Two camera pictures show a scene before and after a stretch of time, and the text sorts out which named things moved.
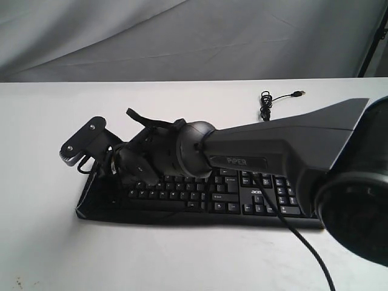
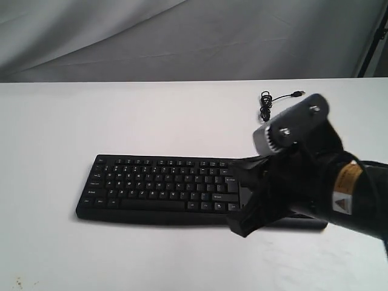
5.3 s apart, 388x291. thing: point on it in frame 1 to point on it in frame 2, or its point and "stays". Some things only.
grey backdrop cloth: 51,40 stays
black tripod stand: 379,35 stays
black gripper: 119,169 to 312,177
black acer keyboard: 235,200 stays
